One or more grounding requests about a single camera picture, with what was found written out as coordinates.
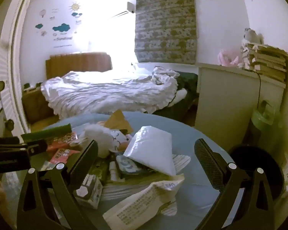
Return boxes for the cloud wall stickers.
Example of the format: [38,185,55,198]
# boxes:
[35,2,83,47]

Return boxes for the white air conditioner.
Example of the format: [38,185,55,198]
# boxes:
[111,2,136,19]

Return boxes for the patterned grey curtain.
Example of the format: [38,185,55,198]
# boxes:
[134,0,199,64]

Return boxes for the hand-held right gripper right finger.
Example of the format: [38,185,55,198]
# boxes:
[194,138,276,230]

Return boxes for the white printed paper packet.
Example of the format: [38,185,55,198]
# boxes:
[103,174,185,230]

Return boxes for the black cable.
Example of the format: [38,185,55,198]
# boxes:
[254,69,262,109]

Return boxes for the brown nightstand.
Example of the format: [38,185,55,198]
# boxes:
[22,83,54,125]

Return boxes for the striped paper cupcake liner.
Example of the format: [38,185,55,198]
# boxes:
[171,154,191,174]
[158,198,178,216]

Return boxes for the white ruffled duvet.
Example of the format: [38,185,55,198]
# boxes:
[41,66,188,120]

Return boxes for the black trash bin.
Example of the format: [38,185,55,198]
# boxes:
[229,146,285,203]

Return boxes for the white box with black print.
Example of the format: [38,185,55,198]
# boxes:
[74,172,103,209]

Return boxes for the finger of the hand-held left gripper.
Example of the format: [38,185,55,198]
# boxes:
[26,140,48,152]

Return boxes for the small white tube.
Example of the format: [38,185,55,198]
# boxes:
[108,160,120,182]

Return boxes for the wooden headboard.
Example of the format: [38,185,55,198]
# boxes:
[46,53,113,79]

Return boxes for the white louvred wardrobe door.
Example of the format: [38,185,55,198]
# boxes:
[0,0,36,135]

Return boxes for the grey plush toy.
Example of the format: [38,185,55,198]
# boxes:
[242,27,264,46]

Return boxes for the blue and white packet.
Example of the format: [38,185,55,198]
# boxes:
[115,154,156,175]

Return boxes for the green long box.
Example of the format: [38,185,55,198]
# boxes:
[21,124,73,142]

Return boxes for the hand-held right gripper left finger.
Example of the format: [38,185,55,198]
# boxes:
[16,139,111,230]

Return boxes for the white plush toy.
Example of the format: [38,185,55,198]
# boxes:
[72,122,132,158]

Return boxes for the stack of books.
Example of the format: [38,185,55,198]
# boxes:
[238,42,288,84]

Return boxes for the light green packet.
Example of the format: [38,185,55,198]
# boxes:
[91,160,111,185]

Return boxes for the red snack packet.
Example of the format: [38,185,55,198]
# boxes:
[49,149,81,164]
[47,132,78,151]

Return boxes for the white plastic bag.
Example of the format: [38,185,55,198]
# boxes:
[123,126,177,176]

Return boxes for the dark green blanket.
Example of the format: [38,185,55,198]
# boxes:
[151,73,199,123]

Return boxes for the brown paper triangle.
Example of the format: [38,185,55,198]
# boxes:
[104,109,134,135]

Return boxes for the white cabinet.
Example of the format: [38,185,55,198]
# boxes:
[194,62,286,147]

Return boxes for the pink plush toy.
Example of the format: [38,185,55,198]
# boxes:
[218,49,239,67]

